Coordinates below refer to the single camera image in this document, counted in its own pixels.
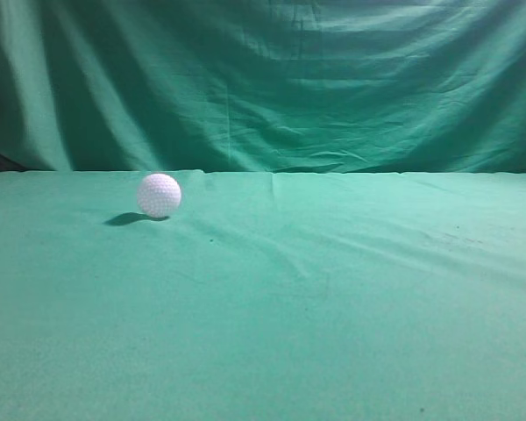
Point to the white dimpled golf ball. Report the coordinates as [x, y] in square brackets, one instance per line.
[159, 195]

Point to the green table cloth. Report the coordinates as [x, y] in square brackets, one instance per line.
[264, 297]

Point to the green backdrop cloth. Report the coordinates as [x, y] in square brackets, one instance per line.
[271, 86]

